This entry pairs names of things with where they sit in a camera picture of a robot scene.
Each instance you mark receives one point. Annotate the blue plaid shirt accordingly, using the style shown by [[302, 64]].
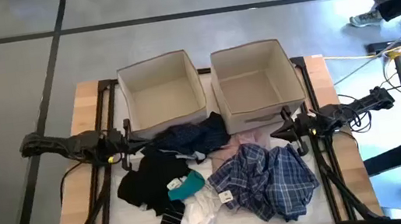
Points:
[[265, 181]]

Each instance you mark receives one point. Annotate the beige fabric storage bin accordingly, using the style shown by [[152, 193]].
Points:
[[163, 101], [252, 89]]

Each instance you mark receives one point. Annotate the black garment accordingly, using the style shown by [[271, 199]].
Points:
[[154, 177]]

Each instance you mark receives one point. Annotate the white pants size tag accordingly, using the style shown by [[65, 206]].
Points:
[[226, 196]]

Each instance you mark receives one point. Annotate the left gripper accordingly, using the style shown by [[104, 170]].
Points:
[[122, 144]]

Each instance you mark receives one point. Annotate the navy dotted garment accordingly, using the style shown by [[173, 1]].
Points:
[[188, 137]]

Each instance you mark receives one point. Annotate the small white garment tag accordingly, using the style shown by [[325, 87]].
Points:
[[174, 183]]

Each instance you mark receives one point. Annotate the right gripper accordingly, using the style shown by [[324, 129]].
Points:
[[306, 124]]

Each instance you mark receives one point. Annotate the pink woven shirt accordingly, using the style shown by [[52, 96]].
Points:
[[243, 139]]

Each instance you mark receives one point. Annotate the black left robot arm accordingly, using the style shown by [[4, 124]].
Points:
[[71, 146]]

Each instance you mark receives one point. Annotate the teal sock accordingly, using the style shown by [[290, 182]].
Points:
[[191, 188]]

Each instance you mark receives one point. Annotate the black power strip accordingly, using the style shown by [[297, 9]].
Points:
[[384, 47]]

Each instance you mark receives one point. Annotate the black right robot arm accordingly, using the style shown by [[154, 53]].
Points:
[[360, 105]]

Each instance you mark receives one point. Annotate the white garment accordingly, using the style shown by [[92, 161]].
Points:
[[200, 212]]

